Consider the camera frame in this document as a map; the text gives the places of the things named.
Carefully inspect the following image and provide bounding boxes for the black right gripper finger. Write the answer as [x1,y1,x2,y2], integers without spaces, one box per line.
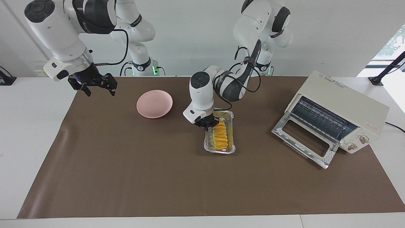
[68,78,92,97]
[102,73,118,96]

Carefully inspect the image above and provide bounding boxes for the sliced yellow bread loaf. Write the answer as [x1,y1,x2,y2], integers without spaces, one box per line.
[211,120,229,150]

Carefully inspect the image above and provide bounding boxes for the aluminium foil tray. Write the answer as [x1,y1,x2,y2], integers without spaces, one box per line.
[203,110,237,155]

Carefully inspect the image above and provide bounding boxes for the glass oven door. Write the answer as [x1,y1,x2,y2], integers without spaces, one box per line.
[271,111,341,169]

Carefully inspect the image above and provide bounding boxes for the white toaster oven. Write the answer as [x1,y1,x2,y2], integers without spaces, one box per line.
[284,70,390,155]

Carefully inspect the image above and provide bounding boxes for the pink round plate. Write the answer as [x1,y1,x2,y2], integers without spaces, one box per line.
[136,90,173,119]

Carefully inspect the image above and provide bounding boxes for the brown table mat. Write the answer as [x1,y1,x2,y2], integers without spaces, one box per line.
[17,76,405,219]

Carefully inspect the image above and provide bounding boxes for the black clamp stand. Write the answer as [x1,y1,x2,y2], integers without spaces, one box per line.
[369,51,405,86]

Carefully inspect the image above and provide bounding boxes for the bright window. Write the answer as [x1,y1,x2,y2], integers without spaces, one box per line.
[370,25,405,68]

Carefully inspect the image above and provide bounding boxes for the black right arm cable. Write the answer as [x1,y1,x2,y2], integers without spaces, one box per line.
[92,29,129,66]

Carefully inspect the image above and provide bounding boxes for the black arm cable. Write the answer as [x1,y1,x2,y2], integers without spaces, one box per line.
[214,47,262,112]
[92,29,129,66]

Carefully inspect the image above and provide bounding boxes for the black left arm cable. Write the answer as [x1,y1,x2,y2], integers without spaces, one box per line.
[214,47,262,112]

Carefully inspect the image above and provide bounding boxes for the black desk mount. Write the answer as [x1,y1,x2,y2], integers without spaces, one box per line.
[0,66,17,86]

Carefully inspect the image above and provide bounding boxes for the metal oven wire rack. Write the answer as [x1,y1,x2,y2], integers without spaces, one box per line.
[293,96,358,141]

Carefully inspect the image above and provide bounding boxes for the black oven power cord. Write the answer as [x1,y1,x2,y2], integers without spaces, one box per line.
[384,122,405,133]

